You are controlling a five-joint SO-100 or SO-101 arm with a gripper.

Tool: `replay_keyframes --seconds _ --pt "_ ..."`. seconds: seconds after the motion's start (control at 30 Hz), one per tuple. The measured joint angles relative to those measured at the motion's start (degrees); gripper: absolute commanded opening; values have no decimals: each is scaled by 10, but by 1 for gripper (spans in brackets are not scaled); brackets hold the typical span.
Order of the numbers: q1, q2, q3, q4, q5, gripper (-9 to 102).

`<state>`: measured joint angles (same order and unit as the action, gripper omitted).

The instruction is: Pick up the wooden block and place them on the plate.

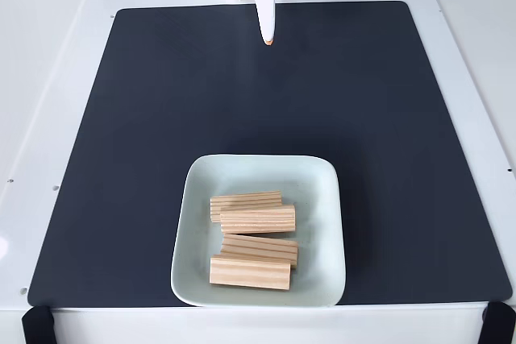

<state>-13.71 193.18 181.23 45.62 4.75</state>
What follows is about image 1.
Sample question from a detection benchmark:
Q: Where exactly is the striped wooden block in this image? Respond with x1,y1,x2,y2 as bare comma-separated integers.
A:
210,190,284,225
218,205,297,235

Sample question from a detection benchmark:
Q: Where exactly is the grooved wooden block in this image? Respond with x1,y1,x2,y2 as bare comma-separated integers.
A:
220,234,300,269

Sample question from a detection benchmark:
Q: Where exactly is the smooth wooden block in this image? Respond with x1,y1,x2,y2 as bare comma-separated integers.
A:
209,254,293,292

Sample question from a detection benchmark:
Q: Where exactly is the pale green square plate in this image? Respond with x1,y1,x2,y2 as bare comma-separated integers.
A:
169,153,347,309

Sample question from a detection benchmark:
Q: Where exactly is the black rubber mat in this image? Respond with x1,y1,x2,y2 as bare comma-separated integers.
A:
27,0,513,308

